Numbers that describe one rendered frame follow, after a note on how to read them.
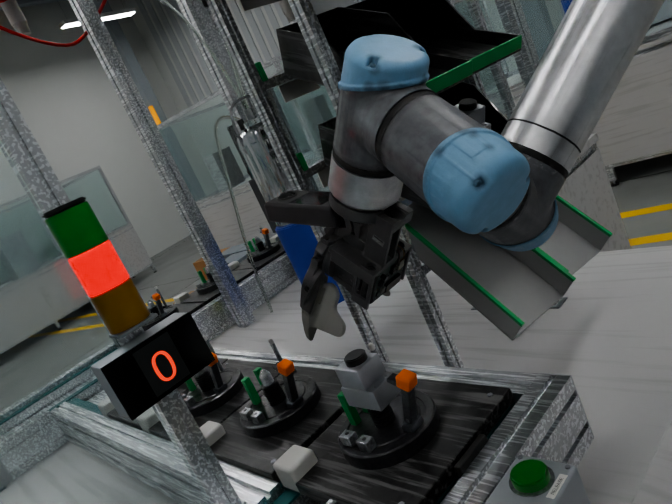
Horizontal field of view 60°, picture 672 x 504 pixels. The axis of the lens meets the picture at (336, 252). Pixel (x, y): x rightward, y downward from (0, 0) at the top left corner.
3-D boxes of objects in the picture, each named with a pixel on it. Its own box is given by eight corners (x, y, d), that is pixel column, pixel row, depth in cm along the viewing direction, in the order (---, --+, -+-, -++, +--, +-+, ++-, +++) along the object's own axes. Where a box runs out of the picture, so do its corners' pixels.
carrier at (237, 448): (380, 383, 96) (350, 318, 93) (277, 485, 81) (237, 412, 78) (295, 373, 114) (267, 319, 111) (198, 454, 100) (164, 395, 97)
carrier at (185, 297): (260, 272, 210) (244, 241, 207) (208, 306, 195) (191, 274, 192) (227, 276, 228) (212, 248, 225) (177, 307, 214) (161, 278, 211)
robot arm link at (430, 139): (562, 188, 48) (473, 126, 55) (516, 138, 40) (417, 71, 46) (500, 260, 50) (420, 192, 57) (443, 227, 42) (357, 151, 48)
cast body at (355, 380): (402, 391, 75) (381, 345, 74) (381, 412, 73) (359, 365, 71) (359, 385, 82) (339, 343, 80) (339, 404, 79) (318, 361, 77)
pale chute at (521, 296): (564, 295, 89) (576, 278, 85) (512, 341, 83) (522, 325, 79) (432, 191, 101) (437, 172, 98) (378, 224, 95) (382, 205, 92)
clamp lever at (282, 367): (302, 397, 92) (293, 361, 89) (293, 405, 91) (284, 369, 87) (286, 388, 95) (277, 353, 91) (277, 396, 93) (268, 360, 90)
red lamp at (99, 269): (136, 275, 67) (115, 237, 66) (97, 297, 64) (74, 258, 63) (121, 277, 71) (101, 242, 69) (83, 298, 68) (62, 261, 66)
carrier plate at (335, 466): (515, 399, 76) (509, 386, 76) (411, 537, 62) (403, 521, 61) (386, 384, 94) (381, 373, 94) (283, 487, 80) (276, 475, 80)
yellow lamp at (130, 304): (157, 312, 68) (136, 276, 67) (119, 335, 65) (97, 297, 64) (140, 312, 72) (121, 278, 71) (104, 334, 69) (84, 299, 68)
